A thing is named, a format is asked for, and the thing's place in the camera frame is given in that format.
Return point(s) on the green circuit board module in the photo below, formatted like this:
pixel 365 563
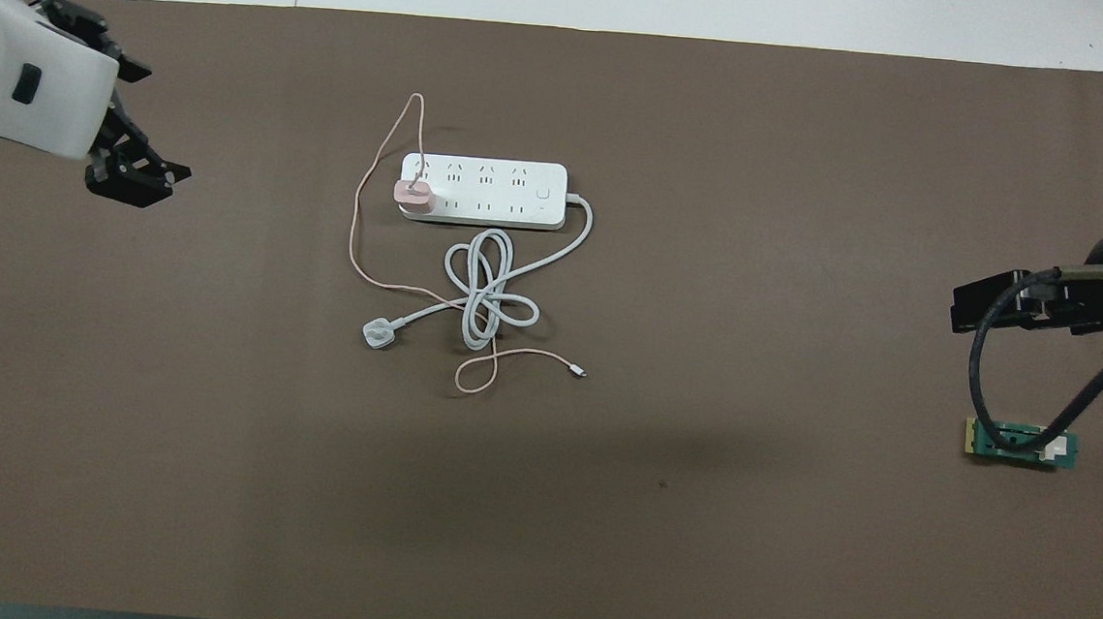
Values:
pixel 1066 452

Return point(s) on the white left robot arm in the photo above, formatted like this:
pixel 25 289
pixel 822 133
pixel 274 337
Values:
pixel 15 68

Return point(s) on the brown table mat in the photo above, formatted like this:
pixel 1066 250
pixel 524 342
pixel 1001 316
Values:
pixel 596 507

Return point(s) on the pink charger plug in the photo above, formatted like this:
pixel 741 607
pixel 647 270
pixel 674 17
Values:
pixel 416 196

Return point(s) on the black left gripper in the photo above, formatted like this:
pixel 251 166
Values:
pixel 119 114

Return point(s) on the white power strip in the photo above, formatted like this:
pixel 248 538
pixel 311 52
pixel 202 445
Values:
pixel 492 194

